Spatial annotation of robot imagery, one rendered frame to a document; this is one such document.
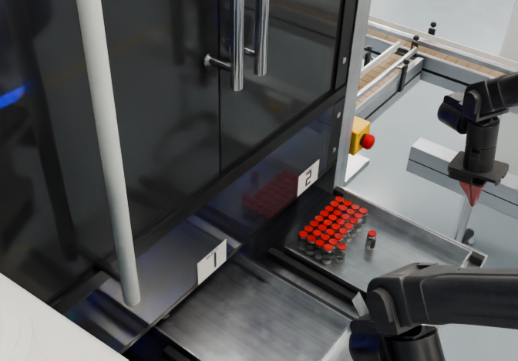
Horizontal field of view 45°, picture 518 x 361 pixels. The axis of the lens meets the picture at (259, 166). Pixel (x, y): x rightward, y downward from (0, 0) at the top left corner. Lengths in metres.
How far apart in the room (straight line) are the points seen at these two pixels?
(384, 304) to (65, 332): 0.42
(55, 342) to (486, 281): 0.42
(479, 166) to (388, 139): 2.17
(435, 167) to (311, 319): 1.22
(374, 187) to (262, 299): 1.79
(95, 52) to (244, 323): 0.77
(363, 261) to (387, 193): 1.61
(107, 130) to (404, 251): 0.92
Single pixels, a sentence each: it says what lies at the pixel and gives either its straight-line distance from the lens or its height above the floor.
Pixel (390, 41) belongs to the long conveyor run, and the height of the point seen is 0.93.
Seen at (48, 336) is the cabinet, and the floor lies 1.58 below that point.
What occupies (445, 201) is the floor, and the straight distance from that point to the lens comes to 3.10.
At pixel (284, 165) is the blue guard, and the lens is 1.32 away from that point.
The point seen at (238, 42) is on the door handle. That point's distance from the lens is 0.92.
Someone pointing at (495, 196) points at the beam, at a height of 0.49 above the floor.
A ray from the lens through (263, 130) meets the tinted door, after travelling 1.21.
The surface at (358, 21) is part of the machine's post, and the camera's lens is 1.39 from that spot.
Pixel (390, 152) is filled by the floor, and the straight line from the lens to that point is 3.33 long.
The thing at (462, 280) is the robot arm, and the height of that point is 1.44.
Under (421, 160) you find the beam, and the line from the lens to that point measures 2.45.
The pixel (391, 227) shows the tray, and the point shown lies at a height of 0.88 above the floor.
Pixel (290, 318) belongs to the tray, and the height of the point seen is 0.88.
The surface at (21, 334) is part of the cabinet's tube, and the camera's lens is 0.41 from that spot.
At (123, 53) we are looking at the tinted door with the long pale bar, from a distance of 0.85.
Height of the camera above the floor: 1.93
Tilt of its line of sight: 38 degrees down
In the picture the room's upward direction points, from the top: 2 degrees clockwise
